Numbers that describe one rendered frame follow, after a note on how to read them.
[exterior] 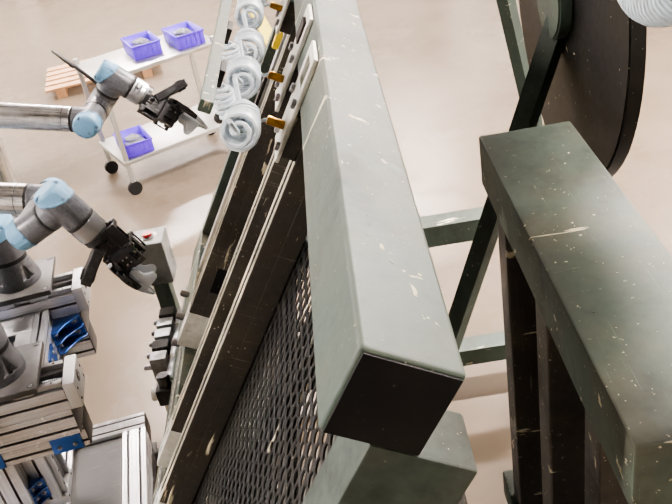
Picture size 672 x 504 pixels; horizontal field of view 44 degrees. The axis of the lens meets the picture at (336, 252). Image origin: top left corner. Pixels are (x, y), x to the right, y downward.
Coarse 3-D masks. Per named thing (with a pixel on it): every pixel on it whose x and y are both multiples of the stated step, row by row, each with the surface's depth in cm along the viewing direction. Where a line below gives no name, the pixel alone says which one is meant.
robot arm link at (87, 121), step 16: (0, 112) 239; (16, 112) 239; (32, 112) 239; (48, 112) 239; (64, 112) 240; (80, 112) 240; (96, 112) 241; (16, 128) 242; (32, 128) 241; (48, 128) 241; (64, 128) 241; (80, 128) 239; (96, 128) 239
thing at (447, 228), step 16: (480, 208) 314; (432, 224) 309; (448, 224) 308; (464, 224) 308; (432, 240) 311; (448, 240) 312; (464, 240) 312; (480, 336) 346; (496, 336) 345; (464, 352) 340; (480, 352) 341; (496, 352) 341; (464, 496) 214
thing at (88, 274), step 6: (96, 246) 191; (90, 252) 195; (96, 252) 191; (102, 252) 192; (90, 258) 193; (96, 258) 192; (90, 264) 193; (96, 264) 193; (84, 270) 195; (90, 270) 194; (96, 270) 194; (84, 276) 194; (90, 276) 194; (84, 282) 195; (90, 282) 195
